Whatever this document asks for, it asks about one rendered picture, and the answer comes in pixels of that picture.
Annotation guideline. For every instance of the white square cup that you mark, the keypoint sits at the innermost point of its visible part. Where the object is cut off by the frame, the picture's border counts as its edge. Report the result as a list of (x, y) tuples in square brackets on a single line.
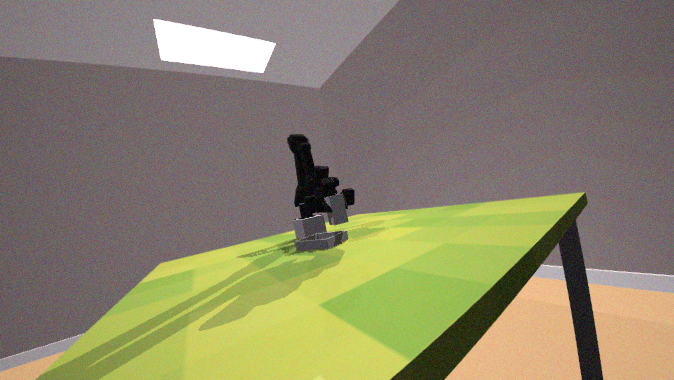
[(339, 213)]

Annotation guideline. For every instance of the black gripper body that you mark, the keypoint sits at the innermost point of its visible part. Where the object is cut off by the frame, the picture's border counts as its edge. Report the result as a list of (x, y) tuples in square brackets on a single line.
[(310, 200)]

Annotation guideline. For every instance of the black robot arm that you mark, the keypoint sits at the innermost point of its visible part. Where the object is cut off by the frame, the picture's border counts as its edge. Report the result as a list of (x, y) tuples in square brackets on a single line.
[(310, 178)]

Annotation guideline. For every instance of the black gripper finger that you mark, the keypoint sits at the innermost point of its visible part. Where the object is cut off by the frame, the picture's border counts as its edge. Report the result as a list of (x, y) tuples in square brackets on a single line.
[(345, 195), (321, 206)]

